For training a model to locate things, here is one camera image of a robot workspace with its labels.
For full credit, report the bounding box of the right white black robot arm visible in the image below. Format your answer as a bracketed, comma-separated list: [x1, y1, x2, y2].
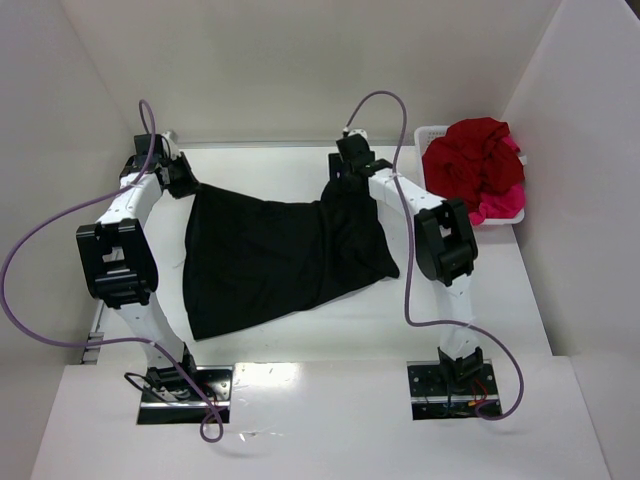
[329, 130, 483, 390]

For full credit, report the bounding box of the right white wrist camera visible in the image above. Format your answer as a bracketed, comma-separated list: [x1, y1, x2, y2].
[342, 128, 368, 141]

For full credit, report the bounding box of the white plastic basket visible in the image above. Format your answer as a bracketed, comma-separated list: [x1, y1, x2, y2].
[413, 123, 527, 232]

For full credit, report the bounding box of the black t shirt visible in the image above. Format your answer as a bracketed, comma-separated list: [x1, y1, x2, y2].
[183, 180, 400, 340]

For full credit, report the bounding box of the pink t shirt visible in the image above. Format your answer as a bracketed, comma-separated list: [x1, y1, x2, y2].
[469, 135, 526, 226]

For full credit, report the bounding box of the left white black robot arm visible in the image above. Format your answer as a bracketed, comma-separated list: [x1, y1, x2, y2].
[76, 131, 197, 402]

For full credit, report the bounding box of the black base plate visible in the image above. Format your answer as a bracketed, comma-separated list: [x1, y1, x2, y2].
[407, 361, 502, 420]
[125, 366, 233, 426]

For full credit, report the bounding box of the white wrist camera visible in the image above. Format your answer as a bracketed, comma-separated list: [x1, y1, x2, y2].
[158, 130, 180, 160]
[342, 128, 368, 141]

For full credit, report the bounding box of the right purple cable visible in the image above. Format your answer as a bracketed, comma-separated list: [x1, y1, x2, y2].
[342, 90, 526, 422]

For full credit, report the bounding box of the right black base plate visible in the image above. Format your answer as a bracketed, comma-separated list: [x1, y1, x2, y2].
[407, 361, 502, 420]

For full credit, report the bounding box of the dark red t shirt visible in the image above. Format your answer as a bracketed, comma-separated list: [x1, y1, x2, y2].
[422, 117, 526, 219]

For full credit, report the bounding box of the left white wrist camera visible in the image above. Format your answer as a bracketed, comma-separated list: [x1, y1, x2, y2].
[158, 130, 180, 160]

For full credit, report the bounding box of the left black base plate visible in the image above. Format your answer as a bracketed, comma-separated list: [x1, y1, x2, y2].
[125, 366, 233, 426]

